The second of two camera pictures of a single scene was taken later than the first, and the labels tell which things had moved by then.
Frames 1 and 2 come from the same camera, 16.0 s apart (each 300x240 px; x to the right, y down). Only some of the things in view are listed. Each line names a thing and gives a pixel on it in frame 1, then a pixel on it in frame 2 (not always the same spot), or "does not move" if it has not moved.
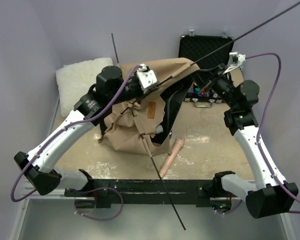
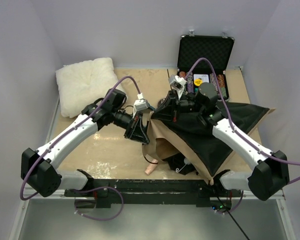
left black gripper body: x=142 y=93 to x=131 y=131
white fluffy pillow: x=74 y=80 does not move
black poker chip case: x=193 y=47 does not move
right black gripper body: x=220 y=83 to x=177 y=106
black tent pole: x=148 y=147 to x=234 y=219
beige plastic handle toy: x=177 y=145 to x=151 y=167
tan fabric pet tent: x=142 y=124 to x=159 y=141
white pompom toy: x=159 y=129 to x=186 y=161
